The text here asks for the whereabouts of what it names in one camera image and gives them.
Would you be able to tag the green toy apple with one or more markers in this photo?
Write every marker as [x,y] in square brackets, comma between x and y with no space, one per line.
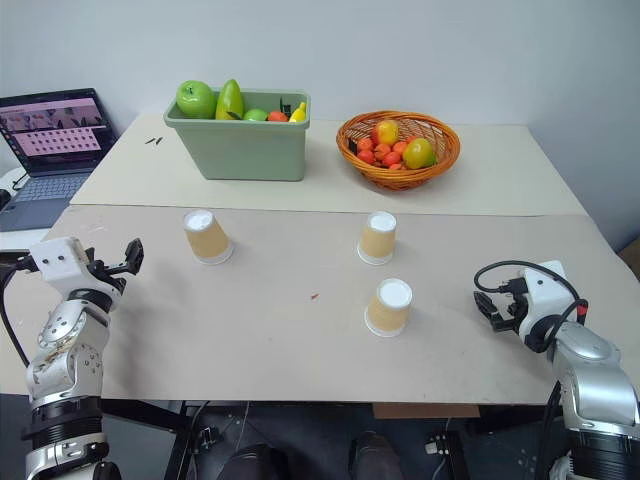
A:
[196,99]

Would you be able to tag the red yellow toy apple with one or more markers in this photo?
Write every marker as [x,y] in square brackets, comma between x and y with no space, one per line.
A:
[386,132]

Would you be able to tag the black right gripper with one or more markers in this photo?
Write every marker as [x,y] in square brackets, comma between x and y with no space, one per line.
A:
[515,305]

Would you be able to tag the green plastic bin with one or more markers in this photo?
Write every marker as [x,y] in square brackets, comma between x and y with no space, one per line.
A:
[245,145]

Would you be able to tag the tan paper cup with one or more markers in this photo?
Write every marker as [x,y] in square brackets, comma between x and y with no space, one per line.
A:
[206,236]
[378,239]
[389,309]

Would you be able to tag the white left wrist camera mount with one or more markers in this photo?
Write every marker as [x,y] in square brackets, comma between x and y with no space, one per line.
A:
[57,265]

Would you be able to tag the beige cardboard sheet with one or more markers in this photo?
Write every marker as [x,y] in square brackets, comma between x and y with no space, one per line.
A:
[150,185]

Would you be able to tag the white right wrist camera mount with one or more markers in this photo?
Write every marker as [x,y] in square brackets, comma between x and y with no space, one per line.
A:
[545,295]

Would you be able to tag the open grey laptop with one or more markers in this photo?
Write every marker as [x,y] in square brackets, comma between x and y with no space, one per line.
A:
[47,150]

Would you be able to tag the orange wicker basket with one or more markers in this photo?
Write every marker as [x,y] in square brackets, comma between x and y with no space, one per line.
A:
[400,175]

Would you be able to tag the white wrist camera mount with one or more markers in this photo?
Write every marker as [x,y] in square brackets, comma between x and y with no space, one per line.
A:
[57,265]
[545,295]

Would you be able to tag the small orange toy fruit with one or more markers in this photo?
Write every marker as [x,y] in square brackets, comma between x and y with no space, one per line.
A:
[400,147]
[383,150]
[391,159]
[366,156]
[365,144]

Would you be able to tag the orange toy tangerine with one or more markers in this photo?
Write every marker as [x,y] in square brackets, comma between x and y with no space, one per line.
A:
[278,117]

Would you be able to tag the green toy lime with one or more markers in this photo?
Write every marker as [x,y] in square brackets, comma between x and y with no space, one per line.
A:
[255,115]

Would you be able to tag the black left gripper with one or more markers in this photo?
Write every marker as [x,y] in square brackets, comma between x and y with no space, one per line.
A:
[104,276]

